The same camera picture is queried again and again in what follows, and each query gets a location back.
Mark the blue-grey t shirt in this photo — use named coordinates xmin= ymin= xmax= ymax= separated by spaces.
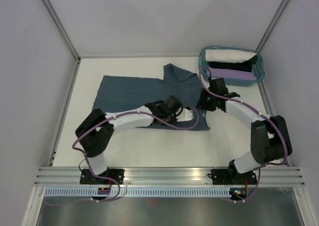
xmin=91 ymin=63 xmax=210 ymax=132

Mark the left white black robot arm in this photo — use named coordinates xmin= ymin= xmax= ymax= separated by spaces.
xmin=75 ymin=95 xmax=184 ymax=184

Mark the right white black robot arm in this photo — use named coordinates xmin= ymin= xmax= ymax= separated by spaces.
xmin=197 ymin=77 xmax=293 ymax=184

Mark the purple rolled t shirt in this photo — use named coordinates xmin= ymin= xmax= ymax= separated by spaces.
xmin=206 ymin=67 xmax=257 ymax=81

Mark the white rolled t shirt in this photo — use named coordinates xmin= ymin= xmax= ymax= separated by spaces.
xmin=205 ymin=49 xmax=258 ymax=63

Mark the teal plastic basket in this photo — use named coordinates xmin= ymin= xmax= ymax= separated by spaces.
xmin=198 ymin=46 xmax=265 ymax=86

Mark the black rolled t shirt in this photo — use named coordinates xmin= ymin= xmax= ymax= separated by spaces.
xmin=208 ymin=62 xmax=252 ymax=72

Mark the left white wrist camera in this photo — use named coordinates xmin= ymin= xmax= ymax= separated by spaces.
xmin=176 ymin=108 xmax=194 ymax=122

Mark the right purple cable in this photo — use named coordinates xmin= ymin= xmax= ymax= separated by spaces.
xmin=198 ymin=66 xmax=292 ymax=204

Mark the purple cable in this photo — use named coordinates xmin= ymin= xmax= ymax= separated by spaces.
xmin=198 ymin=66 xmax=292 ymax=204
xmin=44 ymin=106 xmax=200 ymax=207

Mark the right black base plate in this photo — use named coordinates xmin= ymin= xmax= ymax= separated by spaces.
xmin=207 ymin=169 xmax=257 ymax=185

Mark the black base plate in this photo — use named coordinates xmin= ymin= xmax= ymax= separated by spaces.
xmin=80 ymin=168 xmax=125 ymax=185
xmin=207 ymin=169 xmax=257 ymax=185

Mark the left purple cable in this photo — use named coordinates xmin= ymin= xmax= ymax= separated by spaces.
xmin=44 ymin=106 xmax=200 ymax=207

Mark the aluminium front rail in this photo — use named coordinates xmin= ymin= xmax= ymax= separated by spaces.
xmin=34 ymin=166 xmax=306 ymax=187

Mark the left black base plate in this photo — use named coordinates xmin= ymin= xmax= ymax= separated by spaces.
xmin=80 ymin=168 xmax=125 ymax=185

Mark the right aluminium frame post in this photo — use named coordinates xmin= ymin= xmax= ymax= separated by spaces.
xmin=255 ymin=0 xmax=291 ymax=53

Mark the aluminium frame post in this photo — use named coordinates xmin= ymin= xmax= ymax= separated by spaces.
xmin=41 ymin=0 xmax=81 ymax=62
xmin=255 ymin=0 xmax=291 ymax=53

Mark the light blue cable duct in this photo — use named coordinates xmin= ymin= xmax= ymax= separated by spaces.
xmin=45 ymin=187 xmax=230 ymax=198

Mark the left aluminium frame post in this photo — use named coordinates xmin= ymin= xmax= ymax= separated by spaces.
xmin=41 ymin=0 xmax=81 ymax=62

